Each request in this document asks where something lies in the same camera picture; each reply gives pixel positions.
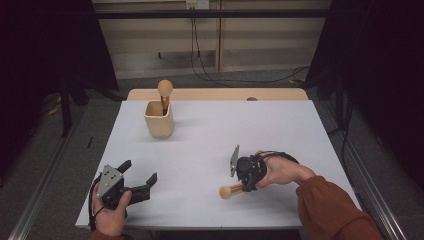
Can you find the black stand leg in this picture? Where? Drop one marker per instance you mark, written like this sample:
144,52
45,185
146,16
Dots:
66,113

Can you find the metal floor rail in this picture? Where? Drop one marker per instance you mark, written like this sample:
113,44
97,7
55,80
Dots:
36,196
376,200

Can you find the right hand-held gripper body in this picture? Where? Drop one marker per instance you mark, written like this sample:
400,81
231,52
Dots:
248,170

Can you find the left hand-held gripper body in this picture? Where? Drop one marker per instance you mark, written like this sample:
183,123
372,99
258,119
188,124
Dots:
111,188

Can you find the black curtain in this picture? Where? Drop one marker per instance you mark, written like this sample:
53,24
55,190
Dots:
50,60
383,66

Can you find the small black floor object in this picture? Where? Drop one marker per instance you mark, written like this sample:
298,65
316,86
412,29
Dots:
90,142

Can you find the person's left hand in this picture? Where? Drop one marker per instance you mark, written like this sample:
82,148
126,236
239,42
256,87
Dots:
111,216

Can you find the beige square cup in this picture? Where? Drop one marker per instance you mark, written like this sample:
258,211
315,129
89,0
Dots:
159,120

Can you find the white wall outlet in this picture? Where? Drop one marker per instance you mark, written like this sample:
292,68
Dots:
197,4

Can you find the light wooden table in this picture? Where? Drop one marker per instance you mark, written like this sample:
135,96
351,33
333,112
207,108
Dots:
213,94

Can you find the person's right hand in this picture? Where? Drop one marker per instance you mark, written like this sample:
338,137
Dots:
283,171

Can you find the white table cover sheet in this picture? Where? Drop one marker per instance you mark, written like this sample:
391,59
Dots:
206,150

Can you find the wooden wall post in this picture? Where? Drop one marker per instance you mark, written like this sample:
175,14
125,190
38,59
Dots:
219,40

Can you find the black horizontal bar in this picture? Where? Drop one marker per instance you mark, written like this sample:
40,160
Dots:
213,13

